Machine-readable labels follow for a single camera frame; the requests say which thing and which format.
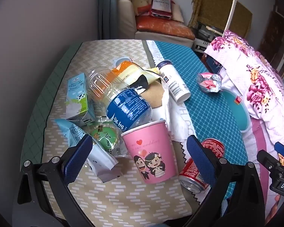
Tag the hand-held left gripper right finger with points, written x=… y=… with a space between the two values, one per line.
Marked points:
x=200 y=162

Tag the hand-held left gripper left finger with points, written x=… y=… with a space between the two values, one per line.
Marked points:
x=78 y=159

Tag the red soda can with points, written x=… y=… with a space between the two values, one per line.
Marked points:
x=191 y=172

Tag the light blue white wrapper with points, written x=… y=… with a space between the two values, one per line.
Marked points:
x=101 y=163

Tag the clear packet green label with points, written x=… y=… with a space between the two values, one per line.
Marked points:
x=106 y=137

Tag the white paper tissue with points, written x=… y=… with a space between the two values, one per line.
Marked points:
x=177 y=120

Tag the pink cartoon paper cup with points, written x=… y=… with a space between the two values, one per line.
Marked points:
x=149 y=146

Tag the teal bin grey rim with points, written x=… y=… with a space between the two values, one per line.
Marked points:
x=239 y=110

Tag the green blue milk carton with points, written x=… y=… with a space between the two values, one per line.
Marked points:
x=77 y=97

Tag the clear plastic bottle blue label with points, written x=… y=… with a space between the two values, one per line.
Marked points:
x=127 y=106

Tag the red silver wrapper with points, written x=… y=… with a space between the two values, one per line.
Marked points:
x=208 y=81

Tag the brown cardboard piece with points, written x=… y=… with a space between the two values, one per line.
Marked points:
x=151 y=97

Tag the white bottle navy cap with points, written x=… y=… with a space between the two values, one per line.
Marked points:
x=175 y=82

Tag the yellow orange snack wrapper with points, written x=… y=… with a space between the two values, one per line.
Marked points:
x=130 y=72

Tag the person's right hand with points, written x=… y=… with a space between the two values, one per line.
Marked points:
x=282 y=199

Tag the teal beige patterned cloth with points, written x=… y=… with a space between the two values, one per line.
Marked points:
x=210 y=113

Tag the green grid mat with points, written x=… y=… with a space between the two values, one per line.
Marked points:
x=45 y=104

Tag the pink floral quilt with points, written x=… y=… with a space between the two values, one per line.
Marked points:
x=262 y=87

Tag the dark wooden door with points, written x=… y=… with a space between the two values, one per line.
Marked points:
x=272 y=35

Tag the black stereo appliance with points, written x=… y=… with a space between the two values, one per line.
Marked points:
x=206 y=32

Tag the orange seat cushion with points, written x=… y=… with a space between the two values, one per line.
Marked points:
x=163 y=27

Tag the white pole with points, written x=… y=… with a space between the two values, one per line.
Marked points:
x=230 y=16

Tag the cream leather sofa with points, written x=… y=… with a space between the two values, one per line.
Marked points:
x=125 y=16

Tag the beige pillow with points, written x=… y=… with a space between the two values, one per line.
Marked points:
x=177 y=11

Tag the grey curtain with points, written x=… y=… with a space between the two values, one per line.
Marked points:
x=108 y=9

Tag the mustard patterned cloth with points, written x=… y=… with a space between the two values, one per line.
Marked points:
x=210 y=7

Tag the red gift bag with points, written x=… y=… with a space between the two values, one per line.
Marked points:
x=159 y=3

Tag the yellow plush pillow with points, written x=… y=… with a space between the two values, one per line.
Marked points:
x=142 y=2

